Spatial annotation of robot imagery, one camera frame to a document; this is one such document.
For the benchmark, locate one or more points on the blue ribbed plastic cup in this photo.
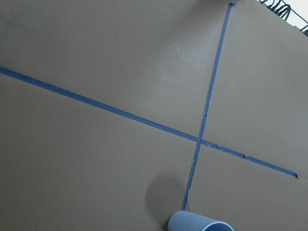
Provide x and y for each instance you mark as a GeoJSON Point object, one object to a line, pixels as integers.
{"type": "Point", "coordinates": [187, 221]}

